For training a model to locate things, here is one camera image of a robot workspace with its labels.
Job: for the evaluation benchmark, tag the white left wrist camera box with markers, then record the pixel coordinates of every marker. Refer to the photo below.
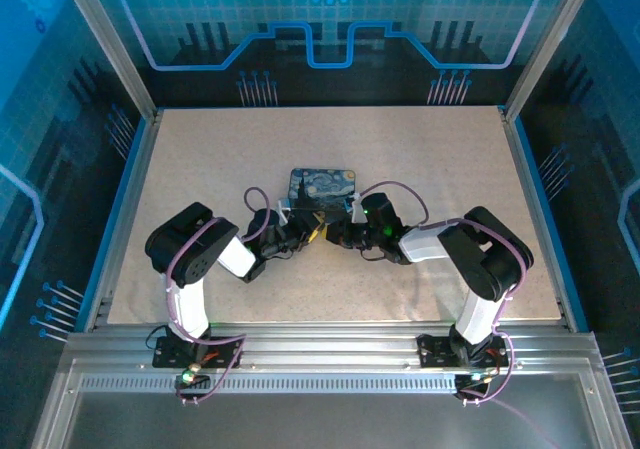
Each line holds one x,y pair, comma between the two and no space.
284,209

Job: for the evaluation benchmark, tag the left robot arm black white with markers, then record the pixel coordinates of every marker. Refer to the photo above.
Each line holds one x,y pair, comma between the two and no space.
190,249

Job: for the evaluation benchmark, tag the aluminium frame post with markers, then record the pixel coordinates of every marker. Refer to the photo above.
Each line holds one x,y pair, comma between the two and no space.
110,44
545,44

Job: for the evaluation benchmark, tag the aluminium table side rail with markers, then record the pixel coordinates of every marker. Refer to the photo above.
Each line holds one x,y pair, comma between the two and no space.
130,194
530,179

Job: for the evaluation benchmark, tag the right controller board with LEDs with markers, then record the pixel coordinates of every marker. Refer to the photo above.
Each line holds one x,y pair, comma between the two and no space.
475,379

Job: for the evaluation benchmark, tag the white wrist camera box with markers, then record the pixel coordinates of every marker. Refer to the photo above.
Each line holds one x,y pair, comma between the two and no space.
357,208
284,209

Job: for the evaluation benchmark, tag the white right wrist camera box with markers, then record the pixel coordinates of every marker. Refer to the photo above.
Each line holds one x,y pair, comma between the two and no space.
357,208

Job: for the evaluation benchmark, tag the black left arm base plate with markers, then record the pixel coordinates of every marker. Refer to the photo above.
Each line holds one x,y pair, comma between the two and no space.
167,356

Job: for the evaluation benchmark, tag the starry night print box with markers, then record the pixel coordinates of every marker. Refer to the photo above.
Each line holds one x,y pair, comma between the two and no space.
322,189

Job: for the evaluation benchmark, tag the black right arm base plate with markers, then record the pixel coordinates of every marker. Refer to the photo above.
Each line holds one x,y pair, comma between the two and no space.
435,351

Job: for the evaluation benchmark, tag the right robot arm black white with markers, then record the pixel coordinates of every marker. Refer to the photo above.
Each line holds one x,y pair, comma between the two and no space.
490,254

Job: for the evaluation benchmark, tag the aluminium mounting rail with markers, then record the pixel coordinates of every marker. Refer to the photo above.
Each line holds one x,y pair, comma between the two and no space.
325,344

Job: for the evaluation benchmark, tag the controller board with leds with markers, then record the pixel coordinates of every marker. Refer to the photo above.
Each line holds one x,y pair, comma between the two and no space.
475,379
190,376

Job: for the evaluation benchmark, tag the grey metal panel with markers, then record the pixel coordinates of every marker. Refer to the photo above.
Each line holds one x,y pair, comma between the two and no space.
320,421

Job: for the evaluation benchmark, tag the left controller board with LEDs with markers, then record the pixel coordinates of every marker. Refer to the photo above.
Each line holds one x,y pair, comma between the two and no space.
190,376

